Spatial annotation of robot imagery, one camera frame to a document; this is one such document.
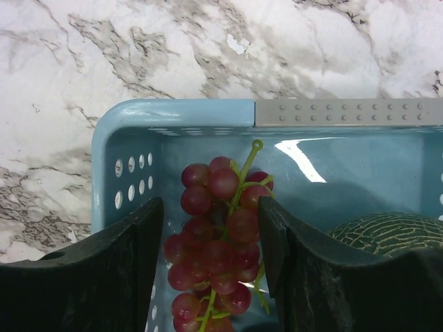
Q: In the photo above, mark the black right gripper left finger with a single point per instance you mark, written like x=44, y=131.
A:
x=101, y=283

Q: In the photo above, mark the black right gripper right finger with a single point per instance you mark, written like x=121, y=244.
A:
x=321, y=284

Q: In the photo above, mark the red grape bunch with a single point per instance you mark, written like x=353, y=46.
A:
x=216, y=264

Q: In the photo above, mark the green netted melon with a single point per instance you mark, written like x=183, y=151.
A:
x=390, y=234

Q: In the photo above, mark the light blue plastic basket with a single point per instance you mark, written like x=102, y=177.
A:
x=332, y=161

